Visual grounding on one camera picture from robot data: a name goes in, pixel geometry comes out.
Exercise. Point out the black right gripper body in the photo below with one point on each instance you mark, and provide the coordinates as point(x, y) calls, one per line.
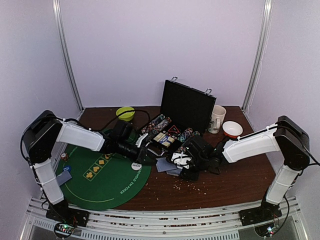
point(188, 164)

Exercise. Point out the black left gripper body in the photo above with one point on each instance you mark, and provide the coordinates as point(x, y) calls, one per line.
point(133, 155)

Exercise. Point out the white dealer button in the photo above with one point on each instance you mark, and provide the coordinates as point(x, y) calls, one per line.
point(136, 166)

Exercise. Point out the black poker chip case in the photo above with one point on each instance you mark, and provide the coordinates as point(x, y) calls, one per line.
point(187, 107)

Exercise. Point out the blue small blind button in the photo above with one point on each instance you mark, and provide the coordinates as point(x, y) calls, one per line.
point(67, 168)

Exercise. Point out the small poker chip stack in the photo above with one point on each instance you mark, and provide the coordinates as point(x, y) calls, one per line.
point(64, 157)

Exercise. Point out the dealt card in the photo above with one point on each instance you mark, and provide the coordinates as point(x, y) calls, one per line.
point(64, 177)

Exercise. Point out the grey playing card deck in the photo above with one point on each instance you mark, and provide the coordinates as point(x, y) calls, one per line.
point(174, 172)

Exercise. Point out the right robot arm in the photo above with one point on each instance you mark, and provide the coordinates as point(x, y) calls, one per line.
point(284, 136)

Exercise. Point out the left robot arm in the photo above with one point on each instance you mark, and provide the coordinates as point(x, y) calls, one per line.
point(46, 138)

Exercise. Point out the blue boxed card deck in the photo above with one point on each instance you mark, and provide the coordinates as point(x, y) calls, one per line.
point(164, 139)

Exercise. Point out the poker chip row far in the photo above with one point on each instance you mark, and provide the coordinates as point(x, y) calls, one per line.
point(152, 124)

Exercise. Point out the poker chip row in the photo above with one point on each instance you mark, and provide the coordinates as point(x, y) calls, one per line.
point(159, 127)
point(152, 124)
point(186, 134)

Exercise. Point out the poker chip row right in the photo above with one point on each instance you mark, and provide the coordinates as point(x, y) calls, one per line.
point(186, 134)

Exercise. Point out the black red triangle token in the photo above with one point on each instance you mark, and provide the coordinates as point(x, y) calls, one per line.
point(174, 130)

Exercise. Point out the orange white bowl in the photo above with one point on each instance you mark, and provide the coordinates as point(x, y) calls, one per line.
point(232, 129)

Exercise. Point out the lime green bowl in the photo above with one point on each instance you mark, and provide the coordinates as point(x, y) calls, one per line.
point(125, 113)

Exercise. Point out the beige cup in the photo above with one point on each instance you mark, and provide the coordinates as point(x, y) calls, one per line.
point(217, 119)

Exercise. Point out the green round poker mat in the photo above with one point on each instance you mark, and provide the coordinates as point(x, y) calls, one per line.
point(100, 181)

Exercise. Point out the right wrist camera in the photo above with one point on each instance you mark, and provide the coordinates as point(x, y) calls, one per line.
point(197, 147)

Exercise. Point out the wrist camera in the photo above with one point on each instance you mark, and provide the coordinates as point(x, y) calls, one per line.
point(197, 147)
point(121, 131)

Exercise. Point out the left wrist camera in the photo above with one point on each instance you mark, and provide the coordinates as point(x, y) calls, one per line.
point(121, 131)

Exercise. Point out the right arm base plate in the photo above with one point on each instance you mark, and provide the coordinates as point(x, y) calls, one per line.
point(258, 215)

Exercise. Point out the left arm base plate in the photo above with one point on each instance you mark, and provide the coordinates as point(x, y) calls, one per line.
point(75, 217)

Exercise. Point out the right aluminium post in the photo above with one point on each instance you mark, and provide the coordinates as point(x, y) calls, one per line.
point(257, 64)

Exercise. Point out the aluminium post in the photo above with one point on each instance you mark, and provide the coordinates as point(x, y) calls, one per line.
point(257, 64)
point(66, 57)

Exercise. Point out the left aluminium post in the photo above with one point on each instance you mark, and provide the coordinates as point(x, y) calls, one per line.
point(66, 57)

